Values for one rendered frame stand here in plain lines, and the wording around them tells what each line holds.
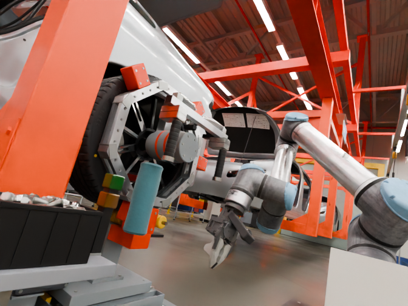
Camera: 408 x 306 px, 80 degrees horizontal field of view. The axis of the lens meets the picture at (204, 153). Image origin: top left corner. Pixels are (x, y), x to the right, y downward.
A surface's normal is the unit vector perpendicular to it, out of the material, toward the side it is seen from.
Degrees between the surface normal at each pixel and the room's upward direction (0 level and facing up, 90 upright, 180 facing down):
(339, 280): 90
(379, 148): 90
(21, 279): 90
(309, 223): 90
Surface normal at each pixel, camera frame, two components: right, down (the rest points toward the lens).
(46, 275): 0.81, 0.07
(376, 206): -0.96, -0.07
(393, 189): 0.11, -0.77
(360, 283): -0.48, -0.29
